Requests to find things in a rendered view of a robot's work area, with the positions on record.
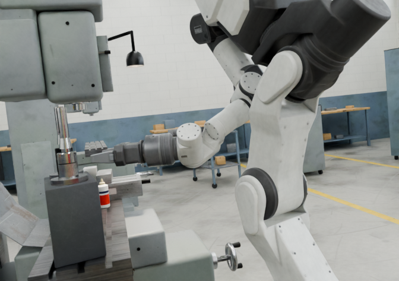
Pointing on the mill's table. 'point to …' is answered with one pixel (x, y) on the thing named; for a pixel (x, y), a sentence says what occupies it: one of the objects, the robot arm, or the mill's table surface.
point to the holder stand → (75, 218)
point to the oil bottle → (104, 195)
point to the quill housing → (70, 56)
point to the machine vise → (125, 187)
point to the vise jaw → (107, 175)
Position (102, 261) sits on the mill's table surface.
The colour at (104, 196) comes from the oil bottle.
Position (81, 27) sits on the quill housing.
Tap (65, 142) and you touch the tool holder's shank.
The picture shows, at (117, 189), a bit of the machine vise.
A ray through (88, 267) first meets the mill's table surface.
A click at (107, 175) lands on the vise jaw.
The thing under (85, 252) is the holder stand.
